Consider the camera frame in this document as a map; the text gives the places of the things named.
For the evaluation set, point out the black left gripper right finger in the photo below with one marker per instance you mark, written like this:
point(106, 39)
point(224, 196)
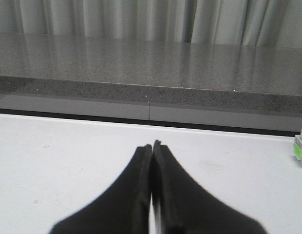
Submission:
point(182, 206)

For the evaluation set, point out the grey curtain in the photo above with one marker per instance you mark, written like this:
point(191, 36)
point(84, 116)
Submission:
point(274, 23)

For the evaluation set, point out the grey stone counter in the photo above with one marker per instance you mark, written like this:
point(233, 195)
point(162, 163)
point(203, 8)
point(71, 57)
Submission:
point(179, 83)

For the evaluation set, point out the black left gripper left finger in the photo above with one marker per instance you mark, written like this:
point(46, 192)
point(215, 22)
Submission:
point(122, 209)

